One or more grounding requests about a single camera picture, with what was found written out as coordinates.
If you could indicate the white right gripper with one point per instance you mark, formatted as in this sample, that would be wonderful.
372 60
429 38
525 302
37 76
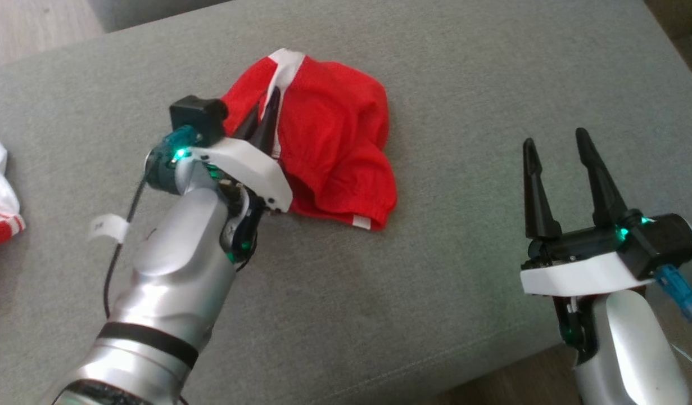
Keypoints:
582 273

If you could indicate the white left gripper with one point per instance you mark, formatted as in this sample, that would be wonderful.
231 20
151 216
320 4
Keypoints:
244 163

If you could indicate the red shorts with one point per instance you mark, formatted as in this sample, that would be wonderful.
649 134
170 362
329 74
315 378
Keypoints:
334 129

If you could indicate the red and white shirt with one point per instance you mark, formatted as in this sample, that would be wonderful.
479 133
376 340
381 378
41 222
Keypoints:
0 197

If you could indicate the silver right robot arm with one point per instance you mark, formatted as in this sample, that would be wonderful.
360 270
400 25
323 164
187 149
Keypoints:
632 349

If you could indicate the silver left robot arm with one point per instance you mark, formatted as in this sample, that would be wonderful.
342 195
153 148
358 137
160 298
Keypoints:
171 281

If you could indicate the blue left gripper connector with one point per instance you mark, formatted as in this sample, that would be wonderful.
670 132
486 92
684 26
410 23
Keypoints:
180 138

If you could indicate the blue gripper connector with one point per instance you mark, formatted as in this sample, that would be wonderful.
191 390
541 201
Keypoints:
180 138
680 292

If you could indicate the blue right gripper connector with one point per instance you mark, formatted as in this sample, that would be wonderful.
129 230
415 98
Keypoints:
680 292

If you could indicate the large grey sofa seat cushion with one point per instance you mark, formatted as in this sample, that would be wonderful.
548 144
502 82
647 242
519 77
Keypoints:
435 292

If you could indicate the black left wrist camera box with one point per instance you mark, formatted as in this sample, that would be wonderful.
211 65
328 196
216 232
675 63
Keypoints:
199 115

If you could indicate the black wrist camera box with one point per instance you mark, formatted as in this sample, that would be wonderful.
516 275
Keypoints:
666 242
199 115

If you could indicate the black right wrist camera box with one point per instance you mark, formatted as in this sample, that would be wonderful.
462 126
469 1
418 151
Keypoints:
666 242

